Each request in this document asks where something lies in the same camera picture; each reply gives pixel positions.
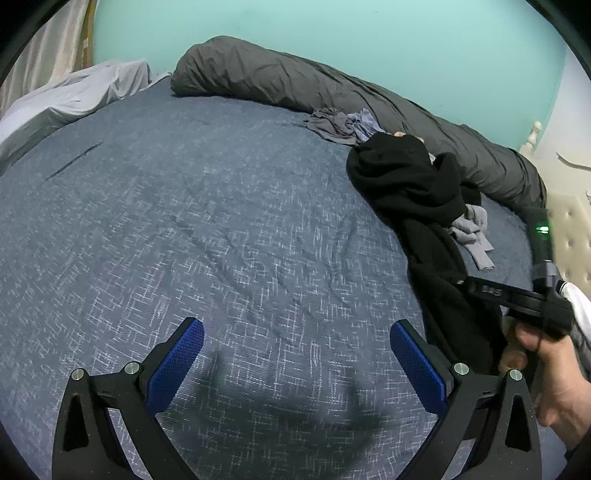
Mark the dark grey crumpled garment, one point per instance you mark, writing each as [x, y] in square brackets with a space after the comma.
[348, 129]

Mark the black tracker camera box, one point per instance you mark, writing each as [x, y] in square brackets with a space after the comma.
[539, 237]

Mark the beige tufted headboard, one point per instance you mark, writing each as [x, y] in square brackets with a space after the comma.
[566, 175]

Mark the light grey crumpled garment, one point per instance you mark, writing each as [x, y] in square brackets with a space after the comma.
[470, 231]

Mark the person's right hand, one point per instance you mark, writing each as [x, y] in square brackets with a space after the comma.
[563, 403]

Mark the dark grey rolled duvet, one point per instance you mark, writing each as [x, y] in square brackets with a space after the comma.
[230, 67]

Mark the blue patterned bed sheet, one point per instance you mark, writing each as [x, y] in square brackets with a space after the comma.
[118, 226]

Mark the grey white storage bag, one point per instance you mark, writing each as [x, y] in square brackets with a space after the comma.
[581, 330]

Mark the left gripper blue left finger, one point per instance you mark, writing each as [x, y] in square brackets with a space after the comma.
[85, 442]

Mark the black sweater garment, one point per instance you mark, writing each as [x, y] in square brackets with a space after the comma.
[419, 197]

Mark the beige curtain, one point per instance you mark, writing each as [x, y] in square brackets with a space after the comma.
[61, 46]

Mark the light grey pillow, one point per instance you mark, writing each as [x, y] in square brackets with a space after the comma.
[47, 109]

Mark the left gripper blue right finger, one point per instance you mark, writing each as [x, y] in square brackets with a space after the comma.
[495, 413]

